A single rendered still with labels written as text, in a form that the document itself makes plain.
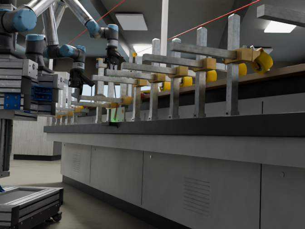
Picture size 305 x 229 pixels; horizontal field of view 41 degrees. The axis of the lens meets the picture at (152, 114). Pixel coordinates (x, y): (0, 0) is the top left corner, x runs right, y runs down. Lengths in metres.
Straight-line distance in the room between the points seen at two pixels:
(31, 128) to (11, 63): 7.33
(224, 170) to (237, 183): 0.12
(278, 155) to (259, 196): 0.43
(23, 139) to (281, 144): 8.49
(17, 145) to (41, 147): 0.55
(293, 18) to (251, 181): 0.94
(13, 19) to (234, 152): 1.34
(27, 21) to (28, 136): 7.42
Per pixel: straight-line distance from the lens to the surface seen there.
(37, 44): 2.86
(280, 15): 1.17
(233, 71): 1.72
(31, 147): 9.61
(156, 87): 2.37
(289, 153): 1.47
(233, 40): 1.75
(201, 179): 2.27
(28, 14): 2.33
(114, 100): 2.75
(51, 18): 2.71
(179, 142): 2.08
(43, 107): 2.75
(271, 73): 1.77
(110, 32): 2.86
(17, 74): 2.30
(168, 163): 2.61
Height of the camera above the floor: 0.60
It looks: 3 degrees up
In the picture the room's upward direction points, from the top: 2 degrees clockwise
